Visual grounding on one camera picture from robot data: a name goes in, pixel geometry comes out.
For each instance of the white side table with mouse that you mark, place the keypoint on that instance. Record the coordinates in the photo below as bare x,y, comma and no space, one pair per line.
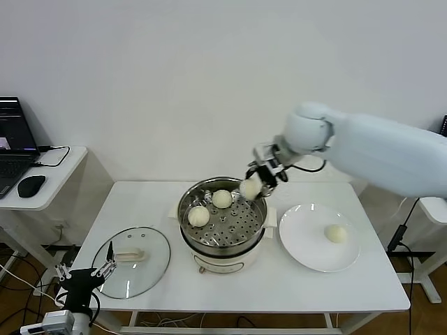
63,188

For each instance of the black computer mouse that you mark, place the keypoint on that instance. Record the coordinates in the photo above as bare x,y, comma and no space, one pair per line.
31,185

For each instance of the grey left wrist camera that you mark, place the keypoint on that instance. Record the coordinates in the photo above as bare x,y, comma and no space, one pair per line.
57,319

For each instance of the black laptop with pink windows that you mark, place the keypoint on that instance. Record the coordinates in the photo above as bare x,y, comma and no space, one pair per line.
14,139

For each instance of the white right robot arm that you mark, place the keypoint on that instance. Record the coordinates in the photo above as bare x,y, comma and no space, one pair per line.
377,146

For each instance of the white table frame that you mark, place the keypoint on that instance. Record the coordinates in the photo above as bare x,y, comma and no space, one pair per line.
297,331

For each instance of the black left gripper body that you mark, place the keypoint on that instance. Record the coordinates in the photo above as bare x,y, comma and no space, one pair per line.
80,282

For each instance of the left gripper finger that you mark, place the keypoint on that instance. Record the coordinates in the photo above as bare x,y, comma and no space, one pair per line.
108,267
62,274

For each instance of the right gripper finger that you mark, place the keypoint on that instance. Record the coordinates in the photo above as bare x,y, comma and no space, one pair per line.
250,171
267,176

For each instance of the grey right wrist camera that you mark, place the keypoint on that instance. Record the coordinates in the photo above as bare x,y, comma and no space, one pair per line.
262,151

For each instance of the white steamed baozi bun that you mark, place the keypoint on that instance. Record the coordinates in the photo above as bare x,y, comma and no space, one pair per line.
336,234
199,216
248,190
221,199

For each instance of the white round plate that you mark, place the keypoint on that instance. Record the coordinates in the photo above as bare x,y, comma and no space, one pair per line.
307,244

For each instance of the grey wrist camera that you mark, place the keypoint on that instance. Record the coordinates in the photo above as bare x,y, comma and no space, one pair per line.
262,151
57,319

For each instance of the black laptop with dark screen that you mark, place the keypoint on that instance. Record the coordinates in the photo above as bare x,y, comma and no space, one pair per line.
444,125

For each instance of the cream electric cooker pot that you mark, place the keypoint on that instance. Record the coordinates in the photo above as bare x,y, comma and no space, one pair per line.
223,261

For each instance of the stainless steel steamer basket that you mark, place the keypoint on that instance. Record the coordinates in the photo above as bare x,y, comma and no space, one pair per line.
244,223

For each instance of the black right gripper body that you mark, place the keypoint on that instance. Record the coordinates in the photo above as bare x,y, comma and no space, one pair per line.
281,155

